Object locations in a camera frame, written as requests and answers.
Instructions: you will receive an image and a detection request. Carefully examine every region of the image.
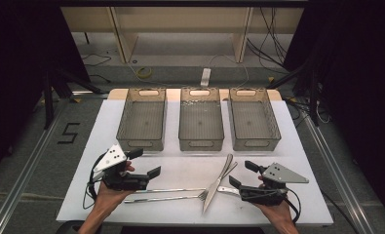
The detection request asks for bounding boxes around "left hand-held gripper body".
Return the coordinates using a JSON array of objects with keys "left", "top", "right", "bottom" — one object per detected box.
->
[{"left": 91, "top": 144, "right": 150, "bottom": 192}]

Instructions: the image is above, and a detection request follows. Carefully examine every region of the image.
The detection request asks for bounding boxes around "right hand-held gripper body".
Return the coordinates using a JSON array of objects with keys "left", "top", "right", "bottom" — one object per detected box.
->
[{"left": 239, "top": 162, "right": 310, "bottom": 207}]

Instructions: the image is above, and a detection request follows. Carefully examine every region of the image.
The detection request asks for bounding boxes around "silver metal knife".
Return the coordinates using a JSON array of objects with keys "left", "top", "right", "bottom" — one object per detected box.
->
[{"left": 202, "top": 153, "right": 234, "bottom": 215}]

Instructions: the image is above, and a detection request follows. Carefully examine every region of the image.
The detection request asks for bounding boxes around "smoky clear plastic bin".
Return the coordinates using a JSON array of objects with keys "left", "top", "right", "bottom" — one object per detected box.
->
[
  {"left": 178, "top": 87, "right": 225, "bottom": 152},
  {"left": 115, "top": 87, "right": 167, "bottom": 152},
  {"left": 228, "top": 87, "right": 282, "bottom": 152}
]

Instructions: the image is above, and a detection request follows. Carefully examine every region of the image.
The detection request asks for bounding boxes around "silver metal fork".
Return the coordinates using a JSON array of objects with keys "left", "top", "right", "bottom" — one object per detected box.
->
[{"left": 198, "top": 161, "right": 239, "bottom": 202}]

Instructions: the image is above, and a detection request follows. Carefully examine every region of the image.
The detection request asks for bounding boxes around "person's right hand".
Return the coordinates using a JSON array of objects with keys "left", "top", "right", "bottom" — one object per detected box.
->
[{"left": 252, "top": 198, "right": 294, "bottom": 225}]

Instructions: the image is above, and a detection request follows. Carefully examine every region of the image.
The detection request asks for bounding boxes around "person's left hand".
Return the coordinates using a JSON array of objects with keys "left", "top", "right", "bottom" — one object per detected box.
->
[{"left": 96, "top": 161, "right": 136, "bottom": 211}]

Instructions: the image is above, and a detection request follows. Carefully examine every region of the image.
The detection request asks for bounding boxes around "white table sheet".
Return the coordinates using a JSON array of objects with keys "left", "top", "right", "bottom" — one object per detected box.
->
[{"left": 56, "top": 98, "right": 334, "bottom": 227}]

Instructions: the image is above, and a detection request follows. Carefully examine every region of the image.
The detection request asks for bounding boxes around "yellow tape roll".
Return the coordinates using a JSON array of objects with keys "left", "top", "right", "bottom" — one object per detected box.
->
[{"left": 136, "top": 66, "right": 154, "bottom": 80}]

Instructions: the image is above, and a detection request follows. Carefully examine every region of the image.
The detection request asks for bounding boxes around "black metal stand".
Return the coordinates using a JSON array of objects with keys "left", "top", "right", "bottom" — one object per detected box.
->
[
  {"left": 42, "top": 62, "right": 105, "bottom": 131},
  {"left": 267, "top": 55, "right": 321, "bottom": 128}
]

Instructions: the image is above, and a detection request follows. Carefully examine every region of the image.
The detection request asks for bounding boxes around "white power strip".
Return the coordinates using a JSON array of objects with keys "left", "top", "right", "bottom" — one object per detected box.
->
[{"left": 200, "top": 67, "right": 212, "bottom": 88}]

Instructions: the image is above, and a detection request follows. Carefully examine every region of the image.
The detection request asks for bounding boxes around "black curtain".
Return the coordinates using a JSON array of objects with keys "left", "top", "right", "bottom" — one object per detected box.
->
[
  {"left": 0, "top": 0, "right": 91, "bottom": 176},
  {"left": 284, "top": 0, "right": 385, "bottom": 225}
]

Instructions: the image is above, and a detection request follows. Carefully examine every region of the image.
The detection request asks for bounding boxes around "beige wooden shelf unit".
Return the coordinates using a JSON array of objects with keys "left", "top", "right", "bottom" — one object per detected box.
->
[{"left": 60, "top": 6, "right": 305, "bottom": 64}]

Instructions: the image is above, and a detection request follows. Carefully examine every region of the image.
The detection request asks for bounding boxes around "left hand-held gripper black cable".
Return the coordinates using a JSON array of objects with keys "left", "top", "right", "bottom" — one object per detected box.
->
[{"left": 82, "top": 154, "right": 105, "bottom": 211}]

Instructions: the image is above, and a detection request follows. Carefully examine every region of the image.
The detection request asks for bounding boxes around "hand-held gripper black cable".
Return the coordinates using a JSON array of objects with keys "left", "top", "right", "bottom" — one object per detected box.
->
[
  {"left": 284, "top": 188, "right": 302, "bottom": 225},
  {"left": 82, "top": 154, "right": 105, "bottom": 211}
]

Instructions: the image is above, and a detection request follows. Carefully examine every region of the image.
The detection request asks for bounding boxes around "right hand-held gripper black cable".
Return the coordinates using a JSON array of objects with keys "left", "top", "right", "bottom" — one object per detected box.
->
[{"left": 284, "top": 188, "right": 302, "bottom": 225}]

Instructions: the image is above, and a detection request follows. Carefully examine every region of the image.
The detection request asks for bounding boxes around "black floor cable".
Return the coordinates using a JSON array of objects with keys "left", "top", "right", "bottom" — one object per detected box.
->
[
  {"left": 81, "top": 53, "right": 112, "bottom": 84},
  {"left": 321, "top": 191, "right": 357, "bottom": 234}
]

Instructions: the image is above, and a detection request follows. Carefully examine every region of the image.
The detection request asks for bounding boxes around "aluminium floor rail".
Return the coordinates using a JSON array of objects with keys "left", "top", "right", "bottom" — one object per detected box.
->
[
  {"left": 301, "top": 113, "right": 376, "bottom": 234},
  {"left": 0, "top": 97, "right": 72, "bottom": 234}
]

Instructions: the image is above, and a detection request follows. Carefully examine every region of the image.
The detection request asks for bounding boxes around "white cable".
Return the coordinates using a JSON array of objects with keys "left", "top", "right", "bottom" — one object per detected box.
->
[{"left": 209, "top": 53, "right": 250, "bottom": 90}]

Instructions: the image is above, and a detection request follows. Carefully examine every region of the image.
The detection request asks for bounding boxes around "black cable bundle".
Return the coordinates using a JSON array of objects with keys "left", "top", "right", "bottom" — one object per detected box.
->
[{"left": 246, "top": 7, "right": 295, "bottom": 75}]

